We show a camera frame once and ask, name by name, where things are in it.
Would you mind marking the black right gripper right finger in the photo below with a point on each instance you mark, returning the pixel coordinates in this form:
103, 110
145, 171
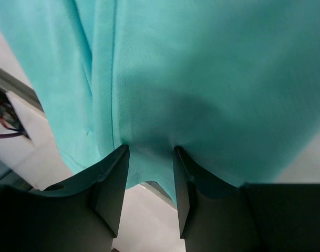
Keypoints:
216, 216

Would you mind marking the teal t shirt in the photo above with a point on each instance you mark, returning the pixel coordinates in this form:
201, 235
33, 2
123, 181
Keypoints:
235, 83

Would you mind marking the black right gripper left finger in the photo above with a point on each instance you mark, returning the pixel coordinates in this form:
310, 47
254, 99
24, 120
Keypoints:
81, 213

